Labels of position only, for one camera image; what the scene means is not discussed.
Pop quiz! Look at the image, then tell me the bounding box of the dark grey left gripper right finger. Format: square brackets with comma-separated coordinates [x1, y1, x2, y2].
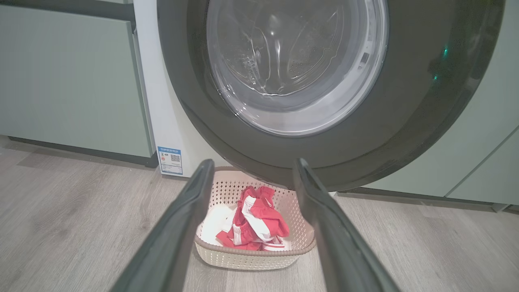
[293, 158, 402, 292]

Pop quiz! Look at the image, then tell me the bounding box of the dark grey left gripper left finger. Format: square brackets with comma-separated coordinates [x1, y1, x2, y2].
[109, 159, 215, 292]

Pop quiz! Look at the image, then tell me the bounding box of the red garment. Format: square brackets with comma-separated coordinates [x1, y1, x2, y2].
[215, 186, 290, 252]

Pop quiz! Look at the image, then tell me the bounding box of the washing machine glass door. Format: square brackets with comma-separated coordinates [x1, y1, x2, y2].
[156, 0, 506, 192]

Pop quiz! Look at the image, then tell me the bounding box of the cream perforated basket brown rim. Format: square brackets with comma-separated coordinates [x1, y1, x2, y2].
[194, 166, 317, 271]

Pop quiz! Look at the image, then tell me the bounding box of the white front-load washing machine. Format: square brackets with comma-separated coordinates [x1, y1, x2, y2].
[133, 0, 229, 179]

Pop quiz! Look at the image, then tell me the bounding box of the blue energy label sticker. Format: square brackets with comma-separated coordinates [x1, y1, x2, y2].
[157, 146, 183, 176]

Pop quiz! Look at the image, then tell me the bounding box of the wide pale green cabinet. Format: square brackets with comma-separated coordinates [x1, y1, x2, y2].
[363, 0, 519, 199]

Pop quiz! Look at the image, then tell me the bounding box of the pale green cabinet dark plinth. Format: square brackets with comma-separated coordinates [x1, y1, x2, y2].
[0, 0, 159, 167]

